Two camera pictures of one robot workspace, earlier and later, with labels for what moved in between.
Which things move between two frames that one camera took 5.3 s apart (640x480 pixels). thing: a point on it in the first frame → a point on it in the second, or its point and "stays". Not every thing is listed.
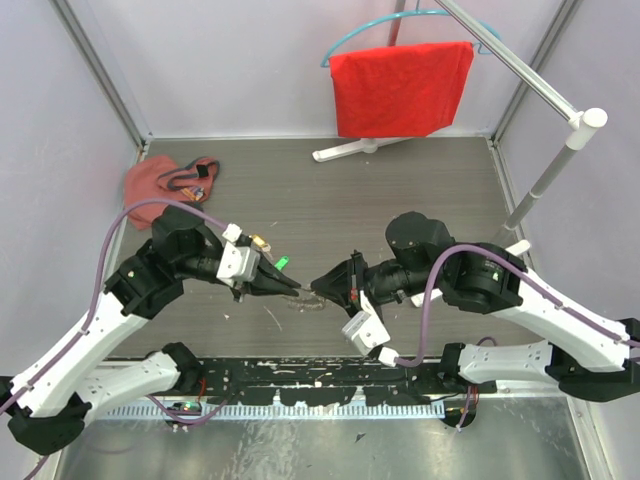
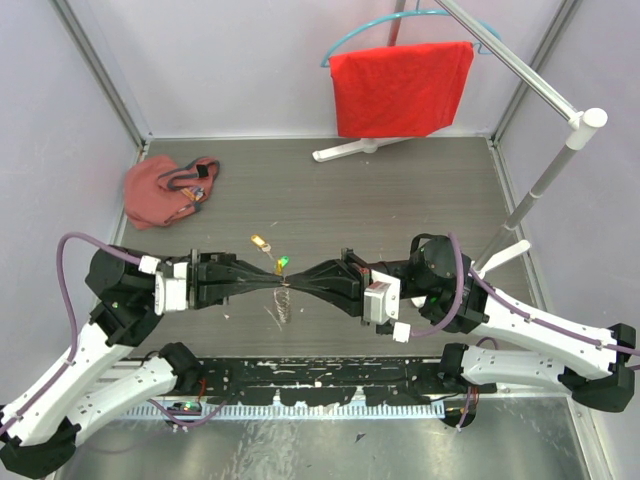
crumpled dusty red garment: [159, 177] stays
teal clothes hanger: [490, 28] stays
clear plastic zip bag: [306, 301] → [282, 301]
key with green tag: [281, 263] stays
